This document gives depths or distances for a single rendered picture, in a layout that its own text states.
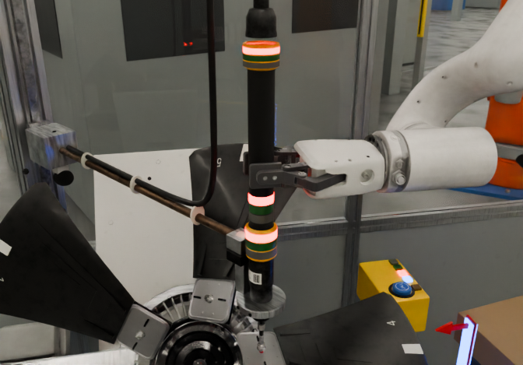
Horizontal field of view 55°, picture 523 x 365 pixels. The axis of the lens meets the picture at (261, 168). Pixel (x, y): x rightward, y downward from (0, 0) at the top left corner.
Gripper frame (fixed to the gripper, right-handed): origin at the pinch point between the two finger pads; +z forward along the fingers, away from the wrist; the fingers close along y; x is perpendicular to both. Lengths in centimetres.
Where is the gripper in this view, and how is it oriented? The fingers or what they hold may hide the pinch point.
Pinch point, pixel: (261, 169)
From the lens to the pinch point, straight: 65.0
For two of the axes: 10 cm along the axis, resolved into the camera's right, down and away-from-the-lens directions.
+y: -2.0, -3.6, 9.1
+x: 0.2, -9.3, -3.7
